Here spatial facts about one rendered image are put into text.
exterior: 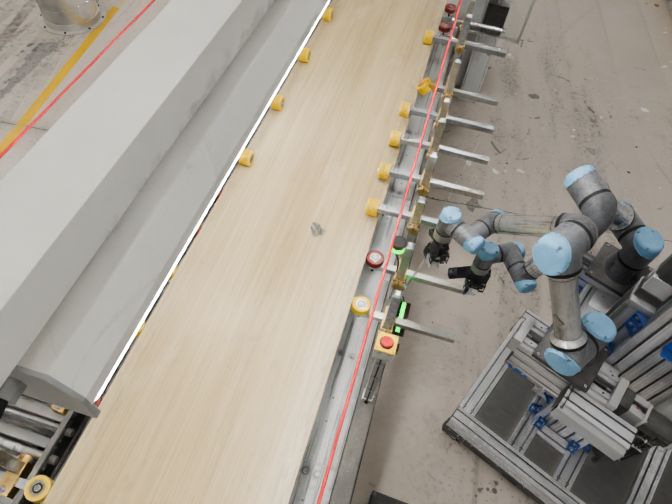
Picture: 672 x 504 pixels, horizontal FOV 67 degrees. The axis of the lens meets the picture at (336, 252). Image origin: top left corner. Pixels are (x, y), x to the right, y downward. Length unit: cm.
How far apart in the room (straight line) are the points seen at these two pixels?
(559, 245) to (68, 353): 139
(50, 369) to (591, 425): 195
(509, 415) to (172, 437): 170
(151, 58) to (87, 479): 165
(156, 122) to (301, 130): 234
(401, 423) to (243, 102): 247
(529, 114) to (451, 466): 305
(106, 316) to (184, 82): 23
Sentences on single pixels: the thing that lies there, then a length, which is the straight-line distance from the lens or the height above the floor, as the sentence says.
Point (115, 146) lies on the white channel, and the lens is 46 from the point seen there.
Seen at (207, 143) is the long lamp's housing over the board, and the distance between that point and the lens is 58.
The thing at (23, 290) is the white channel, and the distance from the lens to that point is 40.
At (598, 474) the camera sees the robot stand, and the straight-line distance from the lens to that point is 300.
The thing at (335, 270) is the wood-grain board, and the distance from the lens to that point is 223.
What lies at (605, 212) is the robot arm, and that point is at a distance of 195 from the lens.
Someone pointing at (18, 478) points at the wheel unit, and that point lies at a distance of 217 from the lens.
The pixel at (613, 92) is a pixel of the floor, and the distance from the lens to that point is 548.
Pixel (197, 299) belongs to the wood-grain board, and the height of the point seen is 90.
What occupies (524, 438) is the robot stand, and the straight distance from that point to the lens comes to 286.
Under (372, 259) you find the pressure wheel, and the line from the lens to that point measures 228.
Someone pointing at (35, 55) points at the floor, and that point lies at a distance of 532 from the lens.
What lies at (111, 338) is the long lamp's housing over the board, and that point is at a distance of 48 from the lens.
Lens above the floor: 277
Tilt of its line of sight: 55 degrees down
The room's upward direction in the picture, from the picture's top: 7 degrees clockwise
